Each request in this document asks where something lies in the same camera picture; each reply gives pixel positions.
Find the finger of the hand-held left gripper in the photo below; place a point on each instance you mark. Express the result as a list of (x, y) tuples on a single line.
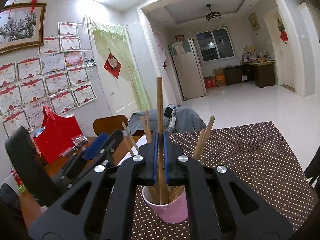
[(96, 146), (115, 145)]

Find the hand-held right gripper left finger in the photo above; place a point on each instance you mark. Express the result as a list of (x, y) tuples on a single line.
[(156, 160)]

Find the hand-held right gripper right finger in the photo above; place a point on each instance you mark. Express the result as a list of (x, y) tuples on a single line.
[(166, 160)]

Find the wooden chopstick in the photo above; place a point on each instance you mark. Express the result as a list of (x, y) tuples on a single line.
[(200, 142), (143, 127), (148, 122), (128, 133), (208, 130), (159, 105)]

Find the pink cup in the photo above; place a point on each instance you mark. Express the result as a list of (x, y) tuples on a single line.
[(172, 212)]

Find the shiny plastic packet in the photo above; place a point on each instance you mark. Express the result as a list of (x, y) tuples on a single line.
[(78, 141)]

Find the wooden chair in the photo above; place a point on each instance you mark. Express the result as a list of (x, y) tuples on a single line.
[(107, 125)]

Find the red soda can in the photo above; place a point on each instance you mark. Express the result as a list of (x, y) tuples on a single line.
[(16, 176)]

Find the red box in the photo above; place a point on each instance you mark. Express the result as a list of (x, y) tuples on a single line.
[(57, 135)]

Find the grey jacket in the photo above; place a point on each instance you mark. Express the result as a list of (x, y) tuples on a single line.
[(185, 120)]

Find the brown polka-dot tablecloth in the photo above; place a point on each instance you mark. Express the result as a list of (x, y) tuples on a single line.
[(250, 160)]

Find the white refrigerator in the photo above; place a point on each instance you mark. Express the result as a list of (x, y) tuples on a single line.
[(187, 75)]

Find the red carton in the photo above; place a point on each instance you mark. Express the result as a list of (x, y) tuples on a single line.
[(209, 82)]

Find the green curtain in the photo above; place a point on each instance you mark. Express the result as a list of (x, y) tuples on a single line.
[(117, 55)]

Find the orange carton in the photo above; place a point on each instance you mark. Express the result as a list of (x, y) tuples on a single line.
[(220, 78)]

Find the dark low cabinet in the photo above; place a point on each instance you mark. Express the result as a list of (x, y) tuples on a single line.
[(232, 76)]

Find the barred window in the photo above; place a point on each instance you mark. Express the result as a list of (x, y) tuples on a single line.
[(215, 45)]

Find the framed tree painting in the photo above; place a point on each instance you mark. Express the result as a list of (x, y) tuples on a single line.
[(17, 27)]

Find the dark wooden desk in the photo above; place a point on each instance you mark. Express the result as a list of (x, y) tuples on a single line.
[(262, 73)]

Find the clutter of desk items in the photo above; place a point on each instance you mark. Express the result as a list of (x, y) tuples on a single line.
[(255, 56)]

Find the ceiling fan lamp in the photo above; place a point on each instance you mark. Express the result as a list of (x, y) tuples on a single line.
[(213, 16)]

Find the white door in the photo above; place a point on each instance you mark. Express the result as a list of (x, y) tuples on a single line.
[(285, 62)]

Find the small framed picture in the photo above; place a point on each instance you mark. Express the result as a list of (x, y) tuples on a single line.
[(254, 22)]

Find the red door decoration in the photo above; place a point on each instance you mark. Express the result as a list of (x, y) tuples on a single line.
[(284, 36)]

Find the wall of award certificates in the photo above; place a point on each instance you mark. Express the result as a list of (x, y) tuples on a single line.
[(57, 82)]

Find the small wall photos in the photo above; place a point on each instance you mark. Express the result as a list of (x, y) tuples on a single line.
[(90, 62)]

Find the pink wall hanging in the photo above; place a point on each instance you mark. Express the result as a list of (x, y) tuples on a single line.
[(161, 47)]

